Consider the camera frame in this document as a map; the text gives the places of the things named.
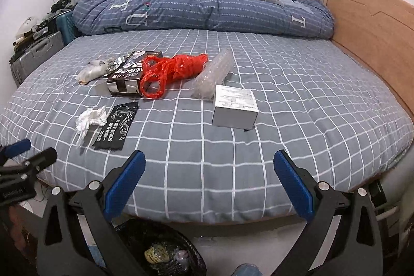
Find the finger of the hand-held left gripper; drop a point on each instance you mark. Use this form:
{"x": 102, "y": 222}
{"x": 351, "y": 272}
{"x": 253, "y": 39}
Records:
{"x": 42, "y": 159}
{"x": 17, "y": 147}

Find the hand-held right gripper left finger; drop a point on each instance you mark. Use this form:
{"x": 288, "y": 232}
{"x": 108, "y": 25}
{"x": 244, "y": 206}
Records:
{"x": 126, "y": 177}

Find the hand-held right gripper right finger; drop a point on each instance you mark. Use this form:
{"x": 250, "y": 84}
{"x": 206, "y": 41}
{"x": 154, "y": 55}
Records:
{"x": 293, "y": 185}

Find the black printed packet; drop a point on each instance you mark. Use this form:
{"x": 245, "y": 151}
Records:
{"x": 116, "y": 127}

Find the bin with black liner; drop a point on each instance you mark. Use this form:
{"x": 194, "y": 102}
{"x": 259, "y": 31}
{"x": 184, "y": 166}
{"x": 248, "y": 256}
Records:
{"x": 135, "y": 237}

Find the white tissue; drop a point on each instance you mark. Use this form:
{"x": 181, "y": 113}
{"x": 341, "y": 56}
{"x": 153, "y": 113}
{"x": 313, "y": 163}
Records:
{"x": 90, "y": 119}

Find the white cardboard box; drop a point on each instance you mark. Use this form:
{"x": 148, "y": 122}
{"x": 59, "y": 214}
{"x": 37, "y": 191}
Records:
{"x": 233, "y": 114}

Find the white yellow snack wrapper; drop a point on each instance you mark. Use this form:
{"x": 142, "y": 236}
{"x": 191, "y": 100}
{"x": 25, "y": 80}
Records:
{"x": 93, "y": 70}

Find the red plastic bag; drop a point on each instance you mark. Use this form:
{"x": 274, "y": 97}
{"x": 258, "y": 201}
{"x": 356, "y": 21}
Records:
{"x": 181, "y": 64}

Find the clear bubble wrap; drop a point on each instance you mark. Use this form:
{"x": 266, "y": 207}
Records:
{"x": 210, "y": 78}

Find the grey checkered bed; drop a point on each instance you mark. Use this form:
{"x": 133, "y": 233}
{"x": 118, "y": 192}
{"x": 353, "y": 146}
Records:
{"x": 194, "y": 150}

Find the yellow packet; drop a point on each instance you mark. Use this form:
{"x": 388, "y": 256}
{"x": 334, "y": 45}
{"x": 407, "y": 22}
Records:
{"x": 155, "y": 255}

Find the grey suitcase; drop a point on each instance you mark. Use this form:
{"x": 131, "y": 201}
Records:
{"x": 35, "y": 53}

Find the white rounded object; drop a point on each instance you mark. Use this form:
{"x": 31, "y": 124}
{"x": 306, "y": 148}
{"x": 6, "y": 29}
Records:
{"x": 27, "y": 24}

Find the teal suitcase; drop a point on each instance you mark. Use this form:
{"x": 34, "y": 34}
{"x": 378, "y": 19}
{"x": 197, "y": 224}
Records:
{"x": 64, "y": 27}

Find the dark clutter pile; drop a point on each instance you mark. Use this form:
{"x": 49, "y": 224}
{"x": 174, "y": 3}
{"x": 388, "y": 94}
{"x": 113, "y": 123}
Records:
{"x": 61, "y": 4}

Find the wooden headboard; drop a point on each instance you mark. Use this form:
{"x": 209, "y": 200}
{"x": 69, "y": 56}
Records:
{"x": 372, "y": 36}

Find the blue striped quilt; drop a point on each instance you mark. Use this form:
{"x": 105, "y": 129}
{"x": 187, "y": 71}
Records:
{"x": 194, "y": 11}

